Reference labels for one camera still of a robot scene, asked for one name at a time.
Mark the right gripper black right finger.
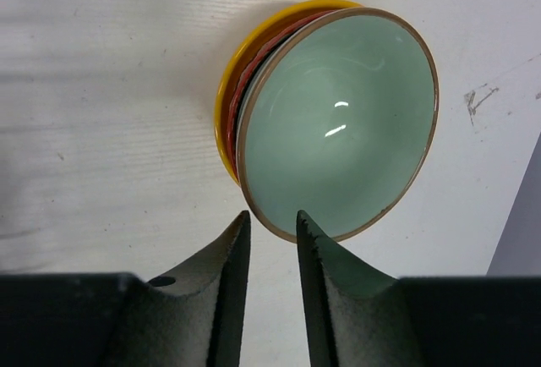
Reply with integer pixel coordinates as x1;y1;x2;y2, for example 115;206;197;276
296;211;424;366

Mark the yellow bowl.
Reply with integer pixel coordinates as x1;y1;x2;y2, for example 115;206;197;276
214;0;358;181

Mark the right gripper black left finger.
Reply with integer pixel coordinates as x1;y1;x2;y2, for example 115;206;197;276
103;211;251;366

